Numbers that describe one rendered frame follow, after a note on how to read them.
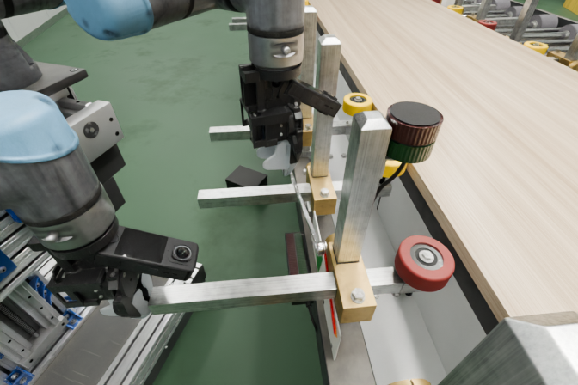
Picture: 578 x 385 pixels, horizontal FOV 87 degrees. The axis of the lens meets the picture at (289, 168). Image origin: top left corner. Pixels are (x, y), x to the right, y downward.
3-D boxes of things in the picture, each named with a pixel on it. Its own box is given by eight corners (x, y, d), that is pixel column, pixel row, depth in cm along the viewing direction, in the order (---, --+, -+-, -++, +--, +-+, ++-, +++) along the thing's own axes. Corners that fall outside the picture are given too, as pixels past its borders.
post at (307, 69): (298, 168, 101) (302, 8, 70) (297, 161, 104) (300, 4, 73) (309, 168, 101) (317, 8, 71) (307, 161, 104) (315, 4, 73)
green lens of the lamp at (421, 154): (389, 165, 35) (393, 149, 33) (372, 135, 39) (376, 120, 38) (439, 161, 35) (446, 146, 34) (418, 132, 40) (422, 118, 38)
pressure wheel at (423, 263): (394, 319, 49) (412, 281, 42) (378, 274, 56) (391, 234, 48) (441, 314, 50) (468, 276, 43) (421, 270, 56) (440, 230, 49)
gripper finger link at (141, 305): (117, 314, 48) (93, 284, 42) (156, 311, 49) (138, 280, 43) (110, 335, 46) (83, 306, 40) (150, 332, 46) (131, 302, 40)
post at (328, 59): (309, 226, 82) (321, 39, 51) (307, 216, 84) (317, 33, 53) (322, 225, 82) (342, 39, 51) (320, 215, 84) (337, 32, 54)
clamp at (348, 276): (339, 324, 46) (342, 308, 43) (322, 249, 57) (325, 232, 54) (375, 320, 47) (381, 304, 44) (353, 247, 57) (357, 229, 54)
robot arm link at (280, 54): (292, 20, 44) (315, 36, 38) (291, 52, 47) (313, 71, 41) (241, 25, 42) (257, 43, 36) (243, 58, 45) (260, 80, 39)
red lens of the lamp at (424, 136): (394, 147, 33) (398, 130, 32) (376, 118, 38) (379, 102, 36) (447, 143, 33) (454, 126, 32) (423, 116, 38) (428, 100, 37)
